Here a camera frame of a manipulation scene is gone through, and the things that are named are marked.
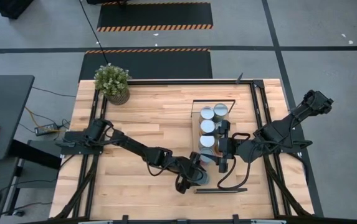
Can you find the short teal tuna can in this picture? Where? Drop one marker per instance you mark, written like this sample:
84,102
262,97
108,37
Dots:
203,179

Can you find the pink and teal can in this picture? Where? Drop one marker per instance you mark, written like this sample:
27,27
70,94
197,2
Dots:
205,155

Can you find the wooden shelf with black frame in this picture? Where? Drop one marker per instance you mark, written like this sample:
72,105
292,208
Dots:
225,182

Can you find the potted green plant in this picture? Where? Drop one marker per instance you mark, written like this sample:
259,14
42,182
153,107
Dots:
112,82

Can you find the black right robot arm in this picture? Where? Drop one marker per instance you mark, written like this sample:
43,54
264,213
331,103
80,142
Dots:
274,133

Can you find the black aluminium rig frame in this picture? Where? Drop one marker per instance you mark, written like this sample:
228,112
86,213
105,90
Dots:
178,82

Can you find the black desk base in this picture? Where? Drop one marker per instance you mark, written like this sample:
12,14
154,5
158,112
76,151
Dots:
38,155

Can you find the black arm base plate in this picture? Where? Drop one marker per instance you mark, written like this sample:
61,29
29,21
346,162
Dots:
72,148
294,149

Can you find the orange and cream dotted can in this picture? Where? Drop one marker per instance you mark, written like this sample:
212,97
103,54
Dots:
207,126

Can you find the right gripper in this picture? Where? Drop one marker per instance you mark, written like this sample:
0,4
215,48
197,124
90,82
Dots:
231,149

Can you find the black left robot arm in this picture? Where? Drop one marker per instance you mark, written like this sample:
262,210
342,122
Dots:
134,146

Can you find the dark grey desk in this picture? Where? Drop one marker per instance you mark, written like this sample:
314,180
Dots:
3,109

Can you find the black box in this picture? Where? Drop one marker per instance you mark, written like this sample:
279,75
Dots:
10,7

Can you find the blue cherries can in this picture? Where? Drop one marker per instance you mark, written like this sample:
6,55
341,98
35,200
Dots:
220,109

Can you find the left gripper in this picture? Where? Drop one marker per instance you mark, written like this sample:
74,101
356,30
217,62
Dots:
186,172

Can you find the black power adapter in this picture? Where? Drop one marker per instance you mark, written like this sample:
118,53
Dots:
45,129

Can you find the green oranges can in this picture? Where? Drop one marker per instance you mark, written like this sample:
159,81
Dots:
207,113

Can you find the black hazard striped floor mat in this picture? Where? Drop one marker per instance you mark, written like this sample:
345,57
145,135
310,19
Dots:
153,65
154,15

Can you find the peaches can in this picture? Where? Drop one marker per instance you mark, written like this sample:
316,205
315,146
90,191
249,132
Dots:
207,142

